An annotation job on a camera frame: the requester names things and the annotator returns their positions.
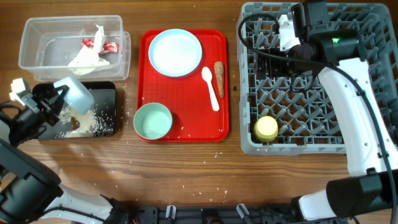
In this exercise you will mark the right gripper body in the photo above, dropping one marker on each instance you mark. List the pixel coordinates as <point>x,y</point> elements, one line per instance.
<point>279,68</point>

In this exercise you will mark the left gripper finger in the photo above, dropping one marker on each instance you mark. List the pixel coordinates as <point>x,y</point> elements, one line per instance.
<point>62,92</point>
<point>50,131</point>

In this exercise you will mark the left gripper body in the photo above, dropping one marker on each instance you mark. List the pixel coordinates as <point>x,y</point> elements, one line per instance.
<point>27,122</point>

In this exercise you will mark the light blue bowl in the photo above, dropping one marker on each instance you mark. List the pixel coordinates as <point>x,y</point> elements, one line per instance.
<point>78,97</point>

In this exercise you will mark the brown food scrap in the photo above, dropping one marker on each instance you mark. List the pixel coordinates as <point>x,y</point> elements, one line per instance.
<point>74,123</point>

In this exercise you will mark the white napkin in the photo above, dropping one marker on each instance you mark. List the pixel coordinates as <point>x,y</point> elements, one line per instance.
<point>88,59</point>

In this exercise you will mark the white rice pile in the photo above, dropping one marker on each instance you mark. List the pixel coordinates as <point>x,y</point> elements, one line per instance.
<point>91,125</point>

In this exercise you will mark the brown carrot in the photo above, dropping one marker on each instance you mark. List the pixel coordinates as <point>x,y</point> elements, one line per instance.
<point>219,72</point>

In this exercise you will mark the red snack wrapper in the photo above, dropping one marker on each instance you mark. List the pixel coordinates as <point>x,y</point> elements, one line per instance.
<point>108,47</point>

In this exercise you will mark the yellow plastic cup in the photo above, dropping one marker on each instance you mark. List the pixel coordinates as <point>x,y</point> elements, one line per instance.
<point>266,129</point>

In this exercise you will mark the mint green bowl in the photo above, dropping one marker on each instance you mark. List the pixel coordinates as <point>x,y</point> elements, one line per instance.
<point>152,121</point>

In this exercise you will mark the light blue plate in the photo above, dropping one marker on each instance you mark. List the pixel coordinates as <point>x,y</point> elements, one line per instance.
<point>175,52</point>

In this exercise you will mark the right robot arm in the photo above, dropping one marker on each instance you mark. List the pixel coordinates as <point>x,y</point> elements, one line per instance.
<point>337,59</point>

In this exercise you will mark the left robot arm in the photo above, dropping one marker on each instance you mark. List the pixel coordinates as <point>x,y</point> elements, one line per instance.
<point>35,190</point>

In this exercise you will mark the grey dishwasher rack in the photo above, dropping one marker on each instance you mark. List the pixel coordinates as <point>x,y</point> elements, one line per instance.
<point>301,107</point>

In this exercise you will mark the black plastic tray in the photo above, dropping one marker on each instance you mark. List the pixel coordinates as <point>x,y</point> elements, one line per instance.
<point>104,94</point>

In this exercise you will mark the clear plastic bin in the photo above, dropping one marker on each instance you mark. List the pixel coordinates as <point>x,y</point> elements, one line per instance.
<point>49,44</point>

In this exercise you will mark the white plastic spoon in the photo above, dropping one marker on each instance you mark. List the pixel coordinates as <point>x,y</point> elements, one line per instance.
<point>207,76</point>

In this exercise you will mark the red serving tray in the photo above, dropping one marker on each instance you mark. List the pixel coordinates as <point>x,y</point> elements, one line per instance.
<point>187,97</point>

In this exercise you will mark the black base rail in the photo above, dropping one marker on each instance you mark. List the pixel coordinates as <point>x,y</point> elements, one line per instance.
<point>273,213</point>

